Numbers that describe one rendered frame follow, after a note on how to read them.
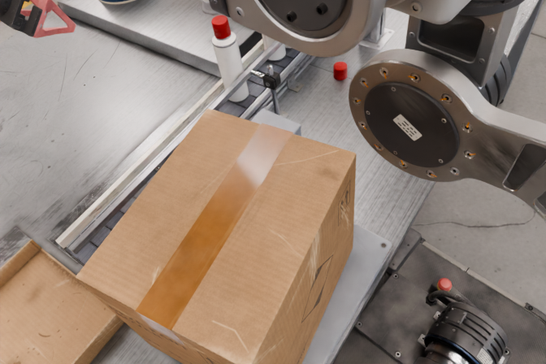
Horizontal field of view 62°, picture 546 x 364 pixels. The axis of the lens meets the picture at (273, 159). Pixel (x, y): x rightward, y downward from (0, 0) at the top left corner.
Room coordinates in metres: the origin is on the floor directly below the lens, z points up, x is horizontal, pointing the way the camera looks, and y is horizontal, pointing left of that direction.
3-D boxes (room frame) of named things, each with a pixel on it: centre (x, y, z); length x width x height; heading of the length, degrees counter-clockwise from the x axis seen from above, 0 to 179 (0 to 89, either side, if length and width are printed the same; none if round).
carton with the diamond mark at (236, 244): (0.32, 0.07, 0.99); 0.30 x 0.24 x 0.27; 144
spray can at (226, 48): (0.78, 0.05, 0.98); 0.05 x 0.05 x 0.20
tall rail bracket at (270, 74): (0.74, -0.01, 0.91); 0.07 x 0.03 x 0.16; 46
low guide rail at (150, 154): (0.85, 0.04, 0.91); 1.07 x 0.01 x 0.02; 136
